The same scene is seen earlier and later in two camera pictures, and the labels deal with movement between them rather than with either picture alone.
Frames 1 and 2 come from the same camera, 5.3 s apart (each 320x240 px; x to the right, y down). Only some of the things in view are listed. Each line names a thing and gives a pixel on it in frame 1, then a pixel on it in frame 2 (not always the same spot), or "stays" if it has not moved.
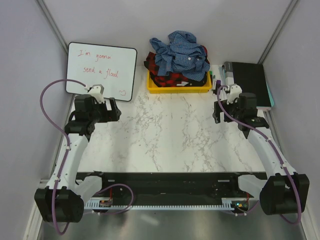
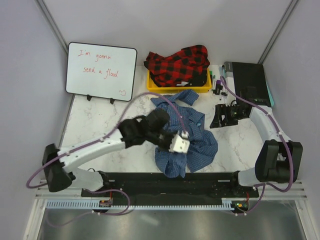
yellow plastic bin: x=153 y=88 stays
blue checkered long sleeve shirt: x=182 y=55 → x=203 y=144
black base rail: x=169 y=185 stays
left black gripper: x=111 y=115 → x=167 y=147
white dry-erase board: x=113 y=67 stays
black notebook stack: x=252 y=78 stays
